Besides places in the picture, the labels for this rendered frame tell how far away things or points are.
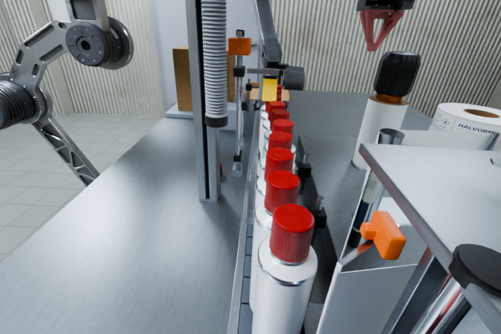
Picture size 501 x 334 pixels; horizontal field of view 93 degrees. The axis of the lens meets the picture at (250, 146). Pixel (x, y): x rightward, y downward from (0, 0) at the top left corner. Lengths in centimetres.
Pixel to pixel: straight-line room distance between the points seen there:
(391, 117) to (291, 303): 51
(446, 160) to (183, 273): 41
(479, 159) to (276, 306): 19
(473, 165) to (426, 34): 356
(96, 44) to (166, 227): 70
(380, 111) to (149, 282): 59
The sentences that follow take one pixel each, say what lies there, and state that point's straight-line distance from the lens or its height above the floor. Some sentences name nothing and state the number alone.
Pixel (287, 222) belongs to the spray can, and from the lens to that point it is 19.
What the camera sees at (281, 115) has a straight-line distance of 41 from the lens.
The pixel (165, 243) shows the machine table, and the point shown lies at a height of 83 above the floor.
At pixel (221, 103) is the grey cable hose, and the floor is 111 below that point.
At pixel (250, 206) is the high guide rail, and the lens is 39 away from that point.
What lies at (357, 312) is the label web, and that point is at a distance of 25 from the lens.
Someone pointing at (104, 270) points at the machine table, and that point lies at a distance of 53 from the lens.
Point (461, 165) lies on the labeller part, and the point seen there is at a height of 114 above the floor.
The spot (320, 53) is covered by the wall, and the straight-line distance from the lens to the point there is 329.
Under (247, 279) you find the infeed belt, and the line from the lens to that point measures 41.
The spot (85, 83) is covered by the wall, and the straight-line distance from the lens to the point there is 403.
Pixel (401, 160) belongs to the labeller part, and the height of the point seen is 114.
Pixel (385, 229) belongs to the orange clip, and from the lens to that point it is 20.
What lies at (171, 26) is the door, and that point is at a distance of 331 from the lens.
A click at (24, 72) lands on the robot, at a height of 101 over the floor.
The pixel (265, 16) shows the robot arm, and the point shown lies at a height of 125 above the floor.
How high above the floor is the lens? 122
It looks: 27 degrees down
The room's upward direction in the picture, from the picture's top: 3 degrees clockwise
